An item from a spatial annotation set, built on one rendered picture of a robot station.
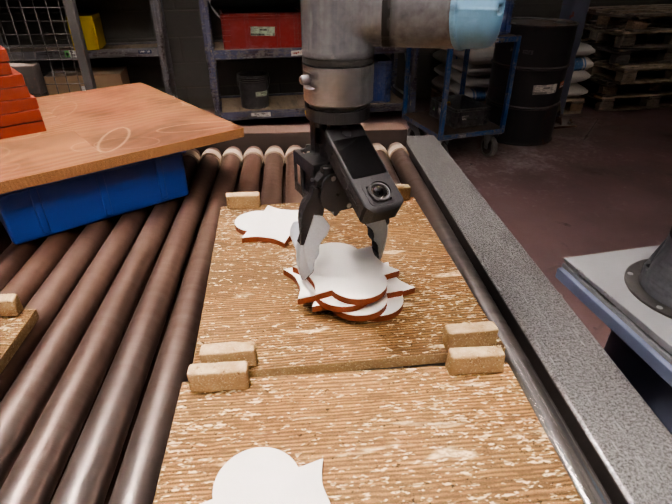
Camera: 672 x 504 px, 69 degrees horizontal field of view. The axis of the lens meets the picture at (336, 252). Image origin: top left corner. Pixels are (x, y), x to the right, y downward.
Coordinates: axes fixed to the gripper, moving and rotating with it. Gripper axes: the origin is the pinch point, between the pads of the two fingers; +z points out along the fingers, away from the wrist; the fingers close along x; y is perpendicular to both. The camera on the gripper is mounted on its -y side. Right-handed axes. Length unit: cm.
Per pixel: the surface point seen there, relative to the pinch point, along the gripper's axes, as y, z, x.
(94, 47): 424, 30, 11
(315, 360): -9.6, 4.1, 8.5
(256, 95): 378, 71, -108
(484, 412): -23.4, 4.1, -3.3
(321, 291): -3.2, 0.2, 4.8
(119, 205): 40.0, 3.6, 23.7
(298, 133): 62, 3, -19
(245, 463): -19.2, 3.2, 19.4
